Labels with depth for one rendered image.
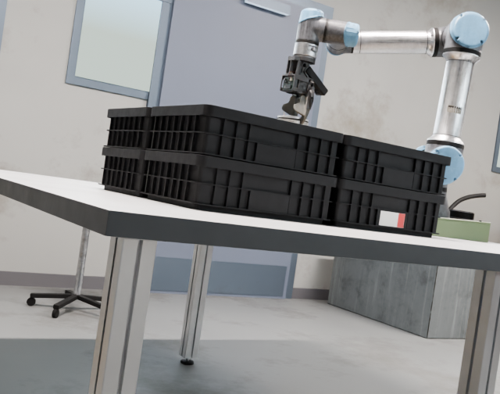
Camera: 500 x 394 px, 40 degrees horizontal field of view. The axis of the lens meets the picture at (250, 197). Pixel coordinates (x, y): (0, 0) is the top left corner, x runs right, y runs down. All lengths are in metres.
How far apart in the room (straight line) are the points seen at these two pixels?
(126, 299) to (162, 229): 0.13
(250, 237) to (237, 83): 3.56
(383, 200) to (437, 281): 2.62
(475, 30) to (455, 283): 2.54
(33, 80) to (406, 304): 2.69
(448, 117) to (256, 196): 0.85
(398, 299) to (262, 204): 3.11
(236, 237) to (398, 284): 3.51
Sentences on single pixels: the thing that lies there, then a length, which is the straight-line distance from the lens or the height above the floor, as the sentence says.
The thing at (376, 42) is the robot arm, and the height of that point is 1.30.
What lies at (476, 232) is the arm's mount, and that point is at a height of 0.73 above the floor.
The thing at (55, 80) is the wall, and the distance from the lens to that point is 4.25.
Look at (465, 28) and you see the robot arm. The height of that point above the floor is 1.34.
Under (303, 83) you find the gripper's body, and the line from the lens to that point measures 2.18.
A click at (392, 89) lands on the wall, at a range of 5.60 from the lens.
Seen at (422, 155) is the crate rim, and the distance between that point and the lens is 1.89.
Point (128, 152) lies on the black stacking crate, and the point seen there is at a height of 0.81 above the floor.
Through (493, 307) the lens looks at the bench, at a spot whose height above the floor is 0.57.
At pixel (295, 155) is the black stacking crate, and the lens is 1.61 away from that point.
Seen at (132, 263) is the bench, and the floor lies 0.62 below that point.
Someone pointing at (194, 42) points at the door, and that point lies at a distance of 4.55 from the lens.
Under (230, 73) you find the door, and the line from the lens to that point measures 4.66.
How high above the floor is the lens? 0.76
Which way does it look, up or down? 1 degrees down
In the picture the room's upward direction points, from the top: 8 degrees clockwise
